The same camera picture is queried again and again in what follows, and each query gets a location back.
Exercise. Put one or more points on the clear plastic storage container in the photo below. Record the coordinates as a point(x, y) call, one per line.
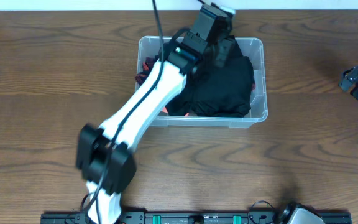
point(254, 49)

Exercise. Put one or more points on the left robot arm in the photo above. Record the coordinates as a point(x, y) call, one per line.
point(105, 155)

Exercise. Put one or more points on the large black garment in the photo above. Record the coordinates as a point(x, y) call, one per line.
point(218, 92)

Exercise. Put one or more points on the black mounting rail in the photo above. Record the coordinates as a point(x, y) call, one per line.
point(164, 218)

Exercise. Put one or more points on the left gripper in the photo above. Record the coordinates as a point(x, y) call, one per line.
point(225, 50)

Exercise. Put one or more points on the red plaid flannel shirt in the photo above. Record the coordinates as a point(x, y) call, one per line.
point(147, 66)

